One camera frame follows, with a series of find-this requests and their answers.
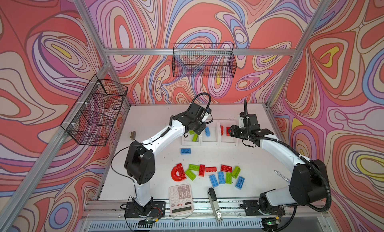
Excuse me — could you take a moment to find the green lego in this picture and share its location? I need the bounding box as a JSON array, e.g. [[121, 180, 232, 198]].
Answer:
[[193, 134, 199, 142]]

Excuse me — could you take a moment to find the blue lego brick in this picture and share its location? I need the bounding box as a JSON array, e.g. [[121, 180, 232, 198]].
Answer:
[[181, 148, 192, 155], [235, 176, 245, 190], [218, 171, 226, 185], [205, 127, 211, 137]]

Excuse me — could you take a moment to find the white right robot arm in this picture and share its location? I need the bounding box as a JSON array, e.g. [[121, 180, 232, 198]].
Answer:
[[230, 102, 332, 214]]

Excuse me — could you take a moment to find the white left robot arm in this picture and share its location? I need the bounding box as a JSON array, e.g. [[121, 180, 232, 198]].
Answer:
[[124, 103, 213, 207]]

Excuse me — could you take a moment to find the white container left compartment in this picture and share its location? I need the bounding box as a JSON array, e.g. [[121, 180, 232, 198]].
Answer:
[[182, 122, 201, 146]]

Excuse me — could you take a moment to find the white container compartment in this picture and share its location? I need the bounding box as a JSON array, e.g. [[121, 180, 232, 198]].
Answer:
[[218, 120, 238, 147], [182, 122, 201, 146]]

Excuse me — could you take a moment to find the white container right compartment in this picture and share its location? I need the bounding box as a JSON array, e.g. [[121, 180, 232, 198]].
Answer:
[[218, 120, 238, 147]]

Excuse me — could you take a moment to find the red lego brick studs up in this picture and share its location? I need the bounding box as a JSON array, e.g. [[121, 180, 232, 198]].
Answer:
[[221, 165, 233, 173]]

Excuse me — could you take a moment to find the green lego brick studs up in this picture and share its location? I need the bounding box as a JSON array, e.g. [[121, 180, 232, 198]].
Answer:
[[225, 172, 232, 185]]

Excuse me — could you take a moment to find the silver pen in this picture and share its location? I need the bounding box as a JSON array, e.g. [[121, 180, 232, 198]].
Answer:
[[274, 170, 291, 184]]

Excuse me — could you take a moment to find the red lego brick long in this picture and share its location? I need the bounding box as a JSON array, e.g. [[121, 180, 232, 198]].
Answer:
[[205, 167, 217, 173]]

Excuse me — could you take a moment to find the red lego brick upside down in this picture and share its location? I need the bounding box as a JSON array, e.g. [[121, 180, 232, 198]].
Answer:
[[199, 165, 206, 177]]

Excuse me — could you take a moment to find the green lego brick glossy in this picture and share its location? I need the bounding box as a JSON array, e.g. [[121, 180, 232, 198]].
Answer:
[[185, 169, 197, 181]]

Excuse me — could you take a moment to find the olive small object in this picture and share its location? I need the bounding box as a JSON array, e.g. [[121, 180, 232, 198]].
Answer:
[[130, 131, 136, 141]]

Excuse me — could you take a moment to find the light blue lego studs up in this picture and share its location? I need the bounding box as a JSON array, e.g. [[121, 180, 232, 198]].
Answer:
[[209, 174, 219, 188]]

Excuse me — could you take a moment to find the black silver stapler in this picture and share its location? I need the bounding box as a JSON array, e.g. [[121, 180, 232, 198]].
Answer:
[[207, 187, 223, 222]]

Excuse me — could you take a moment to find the white pink calculator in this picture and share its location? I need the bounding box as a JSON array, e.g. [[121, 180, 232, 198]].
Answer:
[[169, 184, 194, 217]]

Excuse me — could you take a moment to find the black wire basket back wall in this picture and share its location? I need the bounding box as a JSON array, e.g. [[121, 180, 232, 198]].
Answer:
[[172, 43, 238, 78]]

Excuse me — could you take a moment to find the black wire basket wall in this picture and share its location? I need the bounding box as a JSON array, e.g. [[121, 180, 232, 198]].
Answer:
[[172, 43, 238, 78], [61, 75, 128, 147]]

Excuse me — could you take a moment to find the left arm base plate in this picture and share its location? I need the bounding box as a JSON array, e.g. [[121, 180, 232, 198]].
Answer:
[[124, 201, 166, 219]]

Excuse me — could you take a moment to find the black wire basket left wall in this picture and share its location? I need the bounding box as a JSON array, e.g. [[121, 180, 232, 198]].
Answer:
[[61, 75, 128, 147]]

